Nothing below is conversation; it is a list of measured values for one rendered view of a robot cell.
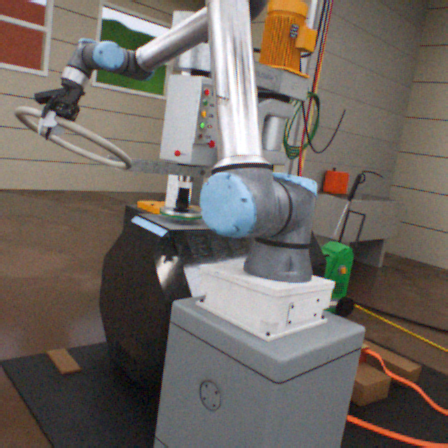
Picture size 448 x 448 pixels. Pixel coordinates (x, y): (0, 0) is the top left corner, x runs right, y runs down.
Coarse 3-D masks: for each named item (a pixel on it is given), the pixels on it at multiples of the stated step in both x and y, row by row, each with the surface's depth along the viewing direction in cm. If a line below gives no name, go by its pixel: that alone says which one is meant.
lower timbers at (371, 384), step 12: (372, 348) 304; (372, 360) 296; (384, 360) 290; (396, 360) 291; (408, 360) 293; (360, 372) 263; (372, 372) 265; (384, 372) 290; (396, 372) 284; (408, 372) 278; (360, 384) 251; (372, 384) 253; (384, 384) 260; (408, 384) 281; (360, 396) 251; (372, 396) 256; (384, 396) 263
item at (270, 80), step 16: (192, 48) 218; (208, 48) 218; (176, 64) 224; (192, 64) 219; (208, 64) 220; (256, 64) 246; (272, 80) 259; (288, 80) 268; (304, 80) 281; (272, 96) 273; (288, 96) 275; (304, 96) 285
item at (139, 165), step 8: (112, 160) 209; (120, 160) 213; (136, 160) 207; (144, 160) 223; (112, 168) 205; (136, 168) 207; (144, 168) 210; (152, 168) 214; (160, 168) 217; (168, 168) 221; (176, 168) 225; (184, 168) 229; (192, 168) 234; (200, 168) 238; (208, 168) 259; (200, 176) 240; (208, 176) 244
